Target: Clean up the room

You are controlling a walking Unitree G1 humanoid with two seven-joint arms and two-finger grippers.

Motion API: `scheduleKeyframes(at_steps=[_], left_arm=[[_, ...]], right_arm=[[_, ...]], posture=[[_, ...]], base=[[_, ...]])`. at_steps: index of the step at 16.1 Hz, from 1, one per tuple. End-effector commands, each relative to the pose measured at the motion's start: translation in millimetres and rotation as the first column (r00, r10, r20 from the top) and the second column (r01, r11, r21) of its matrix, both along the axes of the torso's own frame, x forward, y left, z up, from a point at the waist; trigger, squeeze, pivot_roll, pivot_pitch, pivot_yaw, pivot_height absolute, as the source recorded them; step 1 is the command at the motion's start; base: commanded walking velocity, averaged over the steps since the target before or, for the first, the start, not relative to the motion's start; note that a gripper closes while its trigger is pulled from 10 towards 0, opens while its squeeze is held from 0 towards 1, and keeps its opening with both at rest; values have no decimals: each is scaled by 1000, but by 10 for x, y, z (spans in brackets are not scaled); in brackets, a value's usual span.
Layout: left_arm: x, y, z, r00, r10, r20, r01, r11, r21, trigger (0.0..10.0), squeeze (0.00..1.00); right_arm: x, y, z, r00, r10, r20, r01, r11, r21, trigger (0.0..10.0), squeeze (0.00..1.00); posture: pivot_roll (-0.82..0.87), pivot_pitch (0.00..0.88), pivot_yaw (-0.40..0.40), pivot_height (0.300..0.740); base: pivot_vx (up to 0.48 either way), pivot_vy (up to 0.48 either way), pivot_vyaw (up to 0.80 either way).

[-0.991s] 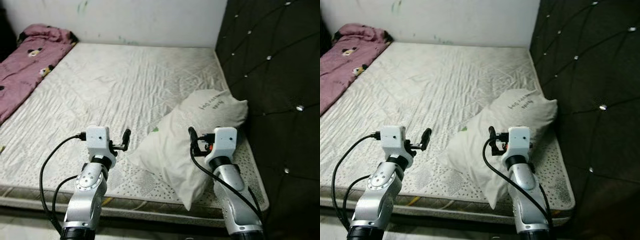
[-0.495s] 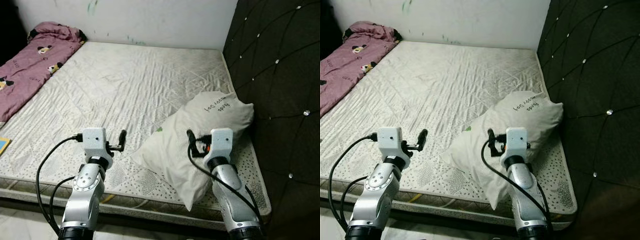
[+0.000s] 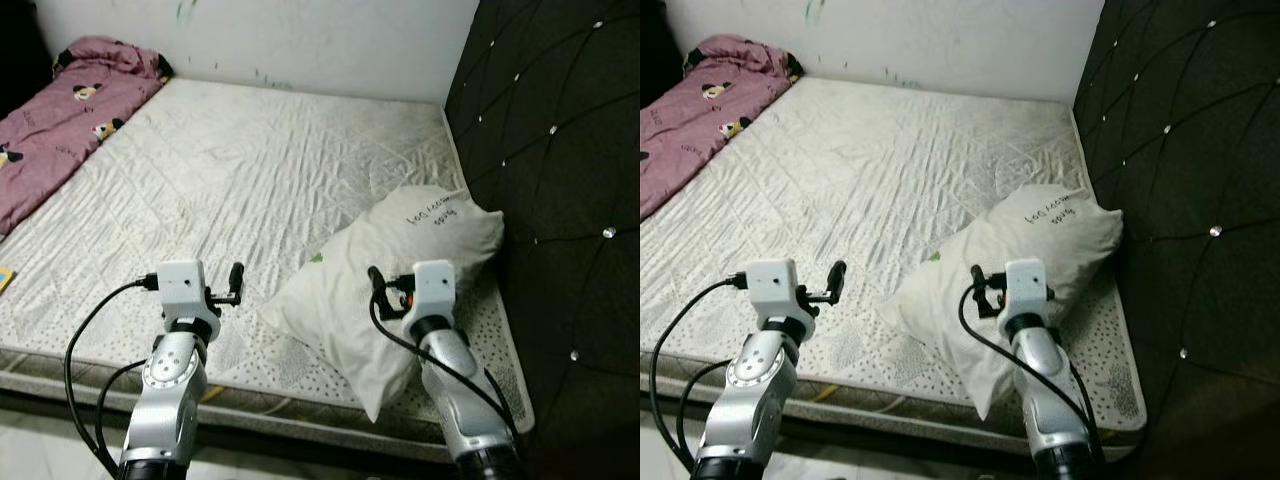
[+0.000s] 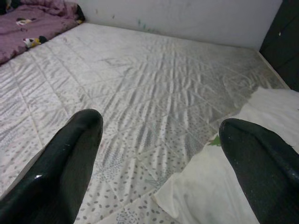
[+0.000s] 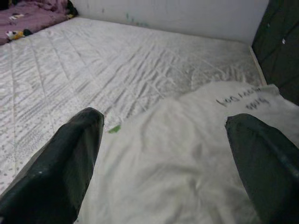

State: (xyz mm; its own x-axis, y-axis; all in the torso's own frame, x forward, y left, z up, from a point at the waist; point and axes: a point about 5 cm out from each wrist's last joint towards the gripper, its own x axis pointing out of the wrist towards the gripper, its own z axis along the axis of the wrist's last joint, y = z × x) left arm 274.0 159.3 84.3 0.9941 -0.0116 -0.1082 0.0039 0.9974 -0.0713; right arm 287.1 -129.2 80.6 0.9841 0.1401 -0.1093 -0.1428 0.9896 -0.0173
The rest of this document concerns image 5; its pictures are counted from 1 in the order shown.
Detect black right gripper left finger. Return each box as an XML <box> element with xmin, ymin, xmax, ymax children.
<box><xmin>0</xmin><ymin>107</ymin><xmax>105</xmax><ymax>224</ymax></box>

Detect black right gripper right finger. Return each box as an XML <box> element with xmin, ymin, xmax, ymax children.
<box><xmin>225</xmin><ymin>113</ymin><xmax>299</xmax><ymax>224</ymax></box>

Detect white pillow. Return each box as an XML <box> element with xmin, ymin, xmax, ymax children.
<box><xmin>74</xmin><ymin>80</ymin><xmax>299</xmax><ymax>224</ymax></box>

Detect white quilted mattress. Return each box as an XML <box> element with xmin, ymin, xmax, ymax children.
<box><xmin>0</xmin><ymin>16</ymin><xmax>267</xmax><ymax>194</ymax></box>

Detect dark tufted headboard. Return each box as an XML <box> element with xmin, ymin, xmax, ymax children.
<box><xmin>251</xmin><ymin>0</ymin><xmax>299</xmax><ymax>105</ymax></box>

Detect pink cartoon print blanket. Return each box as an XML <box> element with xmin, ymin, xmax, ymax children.
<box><xmin>0</xmin><ymin>0</ymin><xmax>75</xmax><ymax>46</ymax></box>

